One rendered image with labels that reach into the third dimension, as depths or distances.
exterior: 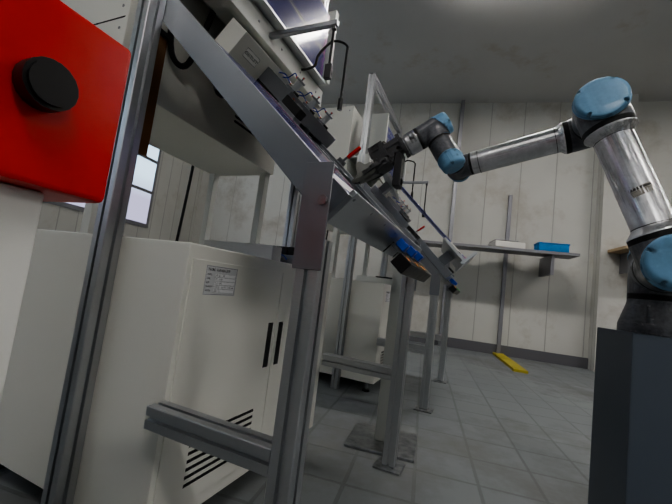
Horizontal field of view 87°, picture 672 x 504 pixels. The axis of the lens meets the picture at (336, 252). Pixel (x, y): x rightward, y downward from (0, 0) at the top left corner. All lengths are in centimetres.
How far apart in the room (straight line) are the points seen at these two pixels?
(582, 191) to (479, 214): 120
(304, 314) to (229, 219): 517
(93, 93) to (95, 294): 54
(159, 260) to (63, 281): 31
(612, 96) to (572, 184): 417
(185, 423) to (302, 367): 24
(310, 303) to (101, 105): 34
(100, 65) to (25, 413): 89
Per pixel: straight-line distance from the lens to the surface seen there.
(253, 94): 77
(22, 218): 40
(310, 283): 54
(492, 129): 533
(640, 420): 113
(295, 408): 57
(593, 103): 113
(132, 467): 88
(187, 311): 77
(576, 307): 507
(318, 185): 56
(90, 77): 42
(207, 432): 67
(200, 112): 127
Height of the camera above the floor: 57
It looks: 6 degrees up
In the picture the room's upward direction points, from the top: 7 degrees clockwise
